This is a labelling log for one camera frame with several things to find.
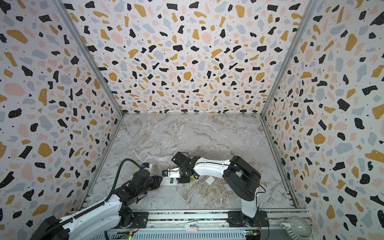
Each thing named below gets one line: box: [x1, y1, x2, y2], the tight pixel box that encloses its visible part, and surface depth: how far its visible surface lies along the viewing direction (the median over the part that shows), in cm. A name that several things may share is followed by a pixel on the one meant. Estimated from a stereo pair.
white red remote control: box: [160, 176, 182, 186], surface depth 87 cm
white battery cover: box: [205, 175, 215, 185], surface depth 89 cm
